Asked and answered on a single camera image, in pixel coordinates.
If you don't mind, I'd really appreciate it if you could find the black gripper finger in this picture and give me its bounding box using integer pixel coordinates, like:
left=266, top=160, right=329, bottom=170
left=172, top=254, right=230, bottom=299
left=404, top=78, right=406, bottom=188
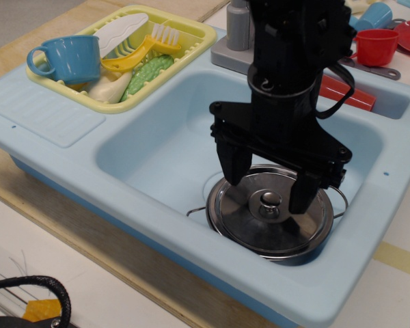
left=288, top=170, right=323, bottom=215
left=217, top=139, right=252, bottom=185

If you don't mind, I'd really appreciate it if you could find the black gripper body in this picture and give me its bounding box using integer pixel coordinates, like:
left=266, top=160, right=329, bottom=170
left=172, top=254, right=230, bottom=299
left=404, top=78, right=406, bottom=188
left=209, top=70, right=353, bottom=188

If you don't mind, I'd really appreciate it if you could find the steel pot lid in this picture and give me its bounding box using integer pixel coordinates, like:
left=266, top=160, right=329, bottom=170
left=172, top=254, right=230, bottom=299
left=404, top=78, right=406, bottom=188
left=208, top=164, right=333, bottom=258

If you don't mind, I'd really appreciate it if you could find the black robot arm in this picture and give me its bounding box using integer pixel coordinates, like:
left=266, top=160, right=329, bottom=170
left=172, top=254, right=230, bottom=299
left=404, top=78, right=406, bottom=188
left=210, top=1, right=356, bottom=214

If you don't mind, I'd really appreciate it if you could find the red plastic tumbler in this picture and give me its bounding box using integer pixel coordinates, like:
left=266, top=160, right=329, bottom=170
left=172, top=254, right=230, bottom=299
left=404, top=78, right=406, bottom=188
left=318, top=74, right=378, bottom=112

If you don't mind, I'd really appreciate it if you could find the grey toy faucet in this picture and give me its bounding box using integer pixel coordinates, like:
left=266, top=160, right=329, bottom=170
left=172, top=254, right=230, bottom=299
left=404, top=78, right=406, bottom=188
left=211, top=0, right=255, bottom=75

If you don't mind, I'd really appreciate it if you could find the light blue toy sink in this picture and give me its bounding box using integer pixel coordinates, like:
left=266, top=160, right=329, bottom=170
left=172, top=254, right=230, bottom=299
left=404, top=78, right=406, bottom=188
left=0, top=26, right=410, bottom=328

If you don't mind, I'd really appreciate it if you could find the red plastic mug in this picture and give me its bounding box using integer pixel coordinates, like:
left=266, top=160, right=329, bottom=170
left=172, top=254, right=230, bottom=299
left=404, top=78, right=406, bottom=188
left=351, top=29, right=399, bottom=66

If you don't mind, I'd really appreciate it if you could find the grey plastic utensil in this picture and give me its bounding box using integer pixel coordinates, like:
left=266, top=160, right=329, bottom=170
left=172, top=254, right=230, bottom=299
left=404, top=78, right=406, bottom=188
left=339, top=57, right=401, bottom=81

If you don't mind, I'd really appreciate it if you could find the green plastic vegetable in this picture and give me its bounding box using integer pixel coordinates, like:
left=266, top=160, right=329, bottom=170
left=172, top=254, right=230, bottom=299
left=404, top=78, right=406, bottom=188
left=120, top=55, right=174, bottom=102

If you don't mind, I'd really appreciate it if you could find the cream plastic object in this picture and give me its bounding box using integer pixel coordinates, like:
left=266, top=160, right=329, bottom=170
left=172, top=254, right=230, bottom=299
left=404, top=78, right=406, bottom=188
left=345, top=0, right=369, bottom=14

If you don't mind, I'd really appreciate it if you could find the yellow dish brush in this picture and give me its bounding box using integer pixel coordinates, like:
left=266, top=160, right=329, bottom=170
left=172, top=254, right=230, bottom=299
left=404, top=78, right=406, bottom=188
left=101, top=24, right=181, bottom=72

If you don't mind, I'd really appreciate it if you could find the cream plastic food piece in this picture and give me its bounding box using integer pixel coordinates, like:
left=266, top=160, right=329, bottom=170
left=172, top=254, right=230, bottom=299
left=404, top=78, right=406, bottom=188
left=87, top=70, right=133, bottom=104

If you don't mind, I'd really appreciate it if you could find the light blue plastic tumbler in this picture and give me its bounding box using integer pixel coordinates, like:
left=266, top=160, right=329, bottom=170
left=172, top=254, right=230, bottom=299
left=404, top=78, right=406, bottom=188
left=349, top=2, right=393, bottom=31

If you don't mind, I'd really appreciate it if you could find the pale yellow dish rack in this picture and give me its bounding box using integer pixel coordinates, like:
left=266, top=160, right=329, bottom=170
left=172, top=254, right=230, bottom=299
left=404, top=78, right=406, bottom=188
left=25, top=4, right=217, bottom=115

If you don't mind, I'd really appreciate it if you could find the white plastic knife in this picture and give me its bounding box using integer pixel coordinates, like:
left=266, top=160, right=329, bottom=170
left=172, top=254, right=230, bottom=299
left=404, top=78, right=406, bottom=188
left=94, top=13, right=149, bottom=58

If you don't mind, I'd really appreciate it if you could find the blue plastic cup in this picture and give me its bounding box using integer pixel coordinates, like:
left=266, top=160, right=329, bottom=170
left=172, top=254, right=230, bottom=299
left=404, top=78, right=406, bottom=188
left=27, top=35, right=100, bottom=85

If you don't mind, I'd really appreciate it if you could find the orange tape piece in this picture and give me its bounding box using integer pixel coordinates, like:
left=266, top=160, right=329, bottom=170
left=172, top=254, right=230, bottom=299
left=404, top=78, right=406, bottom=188
left=22, top=299, right=62, bottom=323

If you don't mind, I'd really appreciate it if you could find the black device base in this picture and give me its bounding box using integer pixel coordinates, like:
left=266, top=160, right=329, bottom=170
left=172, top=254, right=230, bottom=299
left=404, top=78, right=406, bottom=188
left=0, top=316, right=59, bottom=328

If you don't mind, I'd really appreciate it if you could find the steel pot with handles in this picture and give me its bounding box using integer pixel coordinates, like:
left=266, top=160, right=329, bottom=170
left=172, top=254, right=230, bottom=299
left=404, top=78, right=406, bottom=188
left=186, top=164, right=349, bottom=266

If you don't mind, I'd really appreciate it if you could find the black braided cable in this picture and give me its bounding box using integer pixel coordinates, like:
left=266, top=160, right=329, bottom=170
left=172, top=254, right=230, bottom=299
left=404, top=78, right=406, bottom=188
left=0, top=275, right=72, bottom=328

